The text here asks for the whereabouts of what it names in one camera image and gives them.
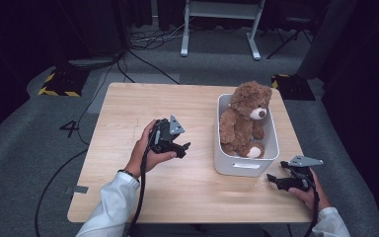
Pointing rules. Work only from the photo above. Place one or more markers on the white metal desk frame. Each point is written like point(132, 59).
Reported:
point(222, 10)

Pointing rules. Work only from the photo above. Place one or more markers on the black tripod stand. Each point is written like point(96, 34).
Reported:
point(289, 36)

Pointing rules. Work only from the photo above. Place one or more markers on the brown teddy bear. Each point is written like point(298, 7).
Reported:
point(240, 126)

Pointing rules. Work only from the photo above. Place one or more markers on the black yellow striped floor plate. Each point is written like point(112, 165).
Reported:
point(292, 87)
point(64, 84)

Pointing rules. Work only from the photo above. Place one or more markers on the grey curtain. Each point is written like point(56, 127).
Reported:
point(329, 36)

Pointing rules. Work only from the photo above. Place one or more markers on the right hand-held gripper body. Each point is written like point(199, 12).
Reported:
point(302, 173)

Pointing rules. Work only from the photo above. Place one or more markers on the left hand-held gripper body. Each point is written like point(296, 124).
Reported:
point(166, 133)

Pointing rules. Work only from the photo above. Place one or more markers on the person's right hand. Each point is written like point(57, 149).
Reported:
point(314, 197)

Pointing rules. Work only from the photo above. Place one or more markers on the person's dark trousers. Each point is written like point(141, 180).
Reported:
point(197, 231)

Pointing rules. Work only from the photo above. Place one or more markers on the person's left hand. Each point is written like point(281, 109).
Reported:
point(141, 154)

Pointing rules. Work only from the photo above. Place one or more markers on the white plastic storage box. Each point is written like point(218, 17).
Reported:
point(243, 166)

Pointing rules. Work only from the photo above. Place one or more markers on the grey tape strip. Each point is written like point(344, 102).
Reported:
point(81, 189)

